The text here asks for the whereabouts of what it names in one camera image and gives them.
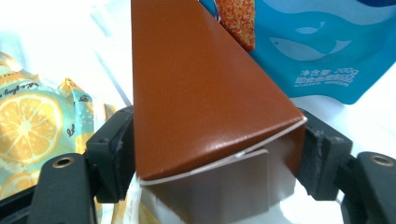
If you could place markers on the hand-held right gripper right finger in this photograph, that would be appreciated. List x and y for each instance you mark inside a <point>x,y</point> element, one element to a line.
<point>327,158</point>

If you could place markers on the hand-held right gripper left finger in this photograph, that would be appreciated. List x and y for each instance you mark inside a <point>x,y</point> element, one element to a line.
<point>113,155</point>

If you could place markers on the white plastic tray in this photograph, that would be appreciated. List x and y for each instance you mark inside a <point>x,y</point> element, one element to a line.
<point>369,118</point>

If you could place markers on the citrus print cloth bag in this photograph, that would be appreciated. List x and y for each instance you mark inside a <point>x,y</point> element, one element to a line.
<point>34,121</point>

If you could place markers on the brown cardboard box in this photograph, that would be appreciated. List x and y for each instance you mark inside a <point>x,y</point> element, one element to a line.
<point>199,93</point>

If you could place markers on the blue snack pouch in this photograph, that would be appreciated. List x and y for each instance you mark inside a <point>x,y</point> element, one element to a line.
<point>327,46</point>

